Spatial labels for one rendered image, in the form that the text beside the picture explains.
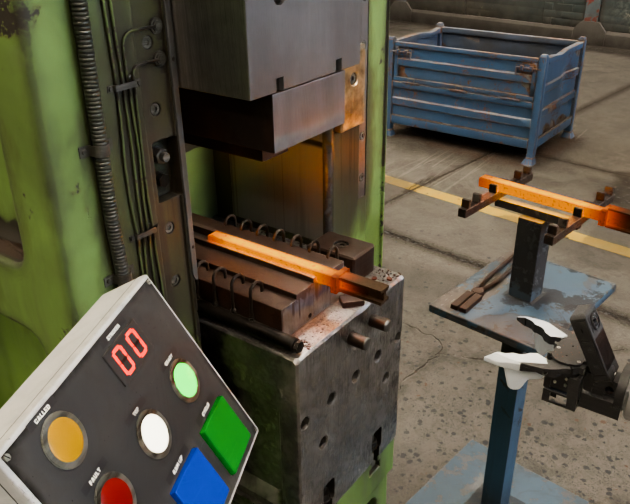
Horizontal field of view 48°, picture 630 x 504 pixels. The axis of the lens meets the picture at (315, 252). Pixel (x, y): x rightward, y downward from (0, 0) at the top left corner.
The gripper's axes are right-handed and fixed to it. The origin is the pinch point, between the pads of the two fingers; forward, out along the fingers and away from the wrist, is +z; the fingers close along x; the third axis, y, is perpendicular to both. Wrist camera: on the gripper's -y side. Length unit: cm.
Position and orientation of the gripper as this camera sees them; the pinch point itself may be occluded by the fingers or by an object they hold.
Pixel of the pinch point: (502, 333)
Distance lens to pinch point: 117.9
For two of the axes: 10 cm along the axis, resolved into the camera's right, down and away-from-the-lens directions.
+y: 0.1, 8.9, 4.6
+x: 5.8, -3.8, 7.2
